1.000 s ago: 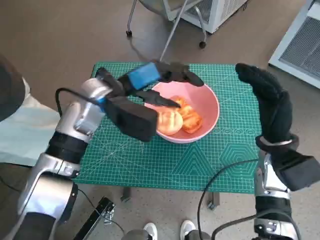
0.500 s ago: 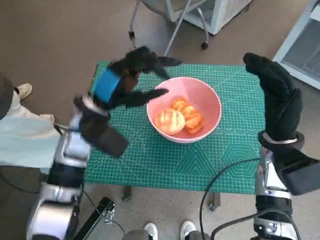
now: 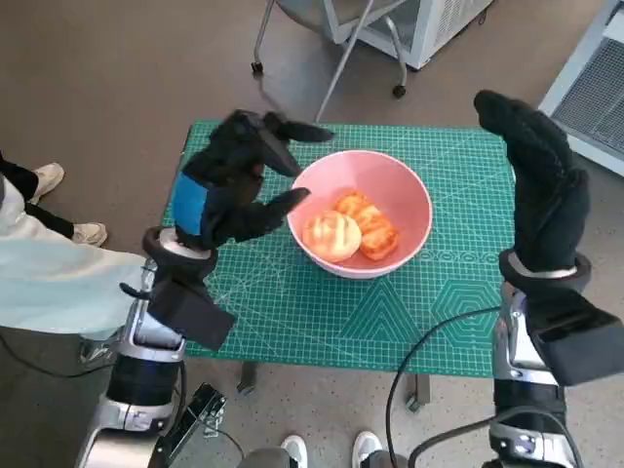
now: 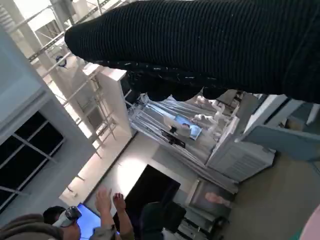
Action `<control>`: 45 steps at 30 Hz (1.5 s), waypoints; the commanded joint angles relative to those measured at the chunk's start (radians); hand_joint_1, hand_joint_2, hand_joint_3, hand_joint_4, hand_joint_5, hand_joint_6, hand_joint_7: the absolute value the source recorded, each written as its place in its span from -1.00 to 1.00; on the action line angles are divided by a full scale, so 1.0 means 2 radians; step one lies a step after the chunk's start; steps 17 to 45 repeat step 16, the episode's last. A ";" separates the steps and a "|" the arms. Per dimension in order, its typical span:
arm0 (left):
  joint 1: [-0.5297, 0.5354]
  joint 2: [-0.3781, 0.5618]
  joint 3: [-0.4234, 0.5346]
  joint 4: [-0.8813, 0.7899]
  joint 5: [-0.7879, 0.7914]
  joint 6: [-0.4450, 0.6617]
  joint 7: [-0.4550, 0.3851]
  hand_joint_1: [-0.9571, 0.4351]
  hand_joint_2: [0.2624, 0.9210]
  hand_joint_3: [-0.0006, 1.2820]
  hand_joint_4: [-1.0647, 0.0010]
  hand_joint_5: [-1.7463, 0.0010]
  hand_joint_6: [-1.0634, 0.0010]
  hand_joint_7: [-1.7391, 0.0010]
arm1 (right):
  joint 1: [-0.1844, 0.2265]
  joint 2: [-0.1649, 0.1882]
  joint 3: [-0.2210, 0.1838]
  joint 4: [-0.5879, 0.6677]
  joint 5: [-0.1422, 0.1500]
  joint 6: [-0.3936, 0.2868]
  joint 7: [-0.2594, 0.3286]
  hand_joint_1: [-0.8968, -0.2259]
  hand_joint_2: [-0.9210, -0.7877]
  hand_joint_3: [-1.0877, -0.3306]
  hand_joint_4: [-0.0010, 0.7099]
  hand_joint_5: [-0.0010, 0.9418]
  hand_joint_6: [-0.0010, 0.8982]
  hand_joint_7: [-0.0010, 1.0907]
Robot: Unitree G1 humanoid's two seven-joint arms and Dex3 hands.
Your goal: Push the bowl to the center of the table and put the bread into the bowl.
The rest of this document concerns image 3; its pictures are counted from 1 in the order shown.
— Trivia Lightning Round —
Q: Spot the right robot hand black glove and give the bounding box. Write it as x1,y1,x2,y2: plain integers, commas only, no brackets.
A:
473,90,591,274

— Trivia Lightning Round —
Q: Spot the left robot hand blue tape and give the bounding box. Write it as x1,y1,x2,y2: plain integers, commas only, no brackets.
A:
173,108,336,251

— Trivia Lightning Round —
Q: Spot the round bread bun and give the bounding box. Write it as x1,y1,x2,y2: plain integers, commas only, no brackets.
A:
333,189,400,261
301,210,363,264

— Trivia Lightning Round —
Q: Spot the pink bowl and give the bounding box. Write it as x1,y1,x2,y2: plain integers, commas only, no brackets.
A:
286,150,434,280

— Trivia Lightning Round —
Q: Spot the white mesh cabinet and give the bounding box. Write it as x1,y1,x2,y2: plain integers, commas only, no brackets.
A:
537,0,624,177

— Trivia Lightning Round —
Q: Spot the green cutting mat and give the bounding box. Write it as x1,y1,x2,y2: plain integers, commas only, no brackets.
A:
163,120,519,379

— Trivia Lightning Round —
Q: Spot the metal table leg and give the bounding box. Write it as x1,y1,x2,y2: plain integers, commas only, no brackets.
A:
406,373,432,410
237,361,259,394

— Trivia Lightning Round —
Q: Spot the person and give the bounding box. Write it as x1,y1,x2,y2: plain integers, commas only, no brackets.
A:
0,150,148,338

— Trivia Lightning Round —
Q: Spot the white cabinet with vent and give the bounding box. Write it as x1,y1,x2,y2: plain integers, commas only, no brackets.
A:
321,0,496,71

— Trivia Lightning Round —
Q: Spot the white shoe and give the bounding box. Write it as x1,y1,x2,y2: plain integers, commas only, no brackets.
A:
351,429,384,468
281,433,309,468

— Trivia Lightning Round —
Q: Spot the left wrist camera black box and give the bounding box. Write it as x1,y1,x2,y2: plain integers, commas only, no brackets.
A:
148,275,238,351

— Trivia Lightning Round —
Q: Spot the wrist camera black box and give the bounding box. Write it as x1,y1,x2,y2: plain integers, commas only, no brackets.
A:
528,291,624,388
148,275,238,351

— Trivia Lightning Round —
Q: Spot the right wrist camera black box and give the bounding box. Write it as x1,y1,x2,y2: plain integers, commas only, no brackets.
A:
528,291,624,388

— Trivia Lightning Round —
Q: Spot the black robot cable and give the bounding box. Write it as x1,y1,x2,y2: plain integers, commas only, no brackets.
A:
384,306,503,468

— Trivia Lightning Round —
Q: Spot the black metal rail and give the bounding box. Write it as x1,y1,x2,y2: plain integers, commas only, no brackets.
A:
155,382,228,468

